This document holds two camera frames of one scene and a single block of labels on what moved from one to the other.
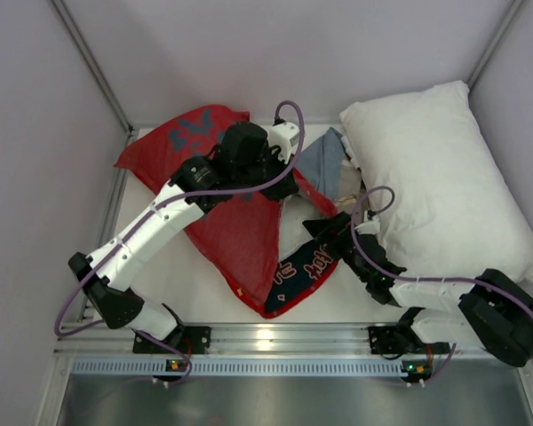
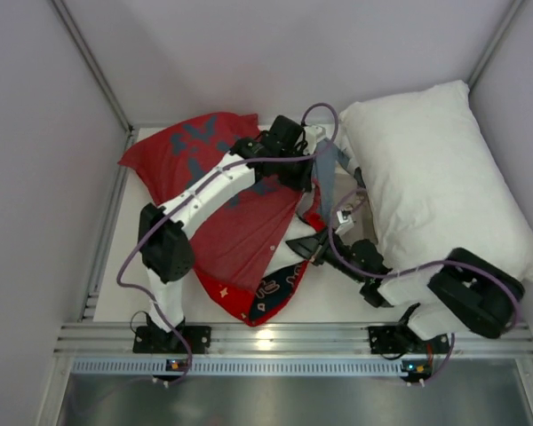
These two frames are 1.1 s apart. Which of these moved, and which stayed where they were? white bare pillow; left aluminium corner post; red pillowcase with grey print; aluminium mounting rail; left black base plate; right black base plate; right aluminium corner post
Moved: red pillowcase with grey print
Stayed: right black base plate; left aluminium corner post; aluminium mounting rail; right aluminium corner post; left black base plate; white bare pillow
